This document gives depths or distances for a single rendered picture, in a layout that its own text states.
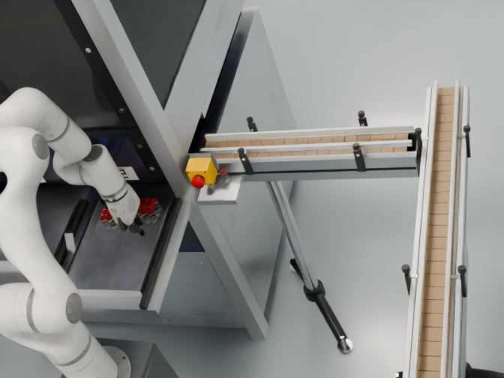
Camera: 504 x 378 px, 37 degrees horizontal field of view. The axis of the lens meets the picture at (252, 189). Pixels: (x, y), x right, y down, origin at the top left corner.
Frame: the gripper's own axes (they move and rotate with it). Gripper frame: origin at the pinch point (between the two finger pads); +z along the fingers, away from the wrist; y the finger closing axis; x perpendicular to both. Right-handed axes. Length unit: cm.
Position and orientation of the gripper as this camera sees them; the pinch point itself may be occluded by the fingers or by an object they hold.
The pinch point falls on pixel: (135, 224)
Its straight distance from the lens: 232.4
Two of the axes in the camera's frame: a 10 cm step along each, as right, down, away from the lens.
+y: 2.0, -7.6, 6.2
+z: 2.7, 6.5, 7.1
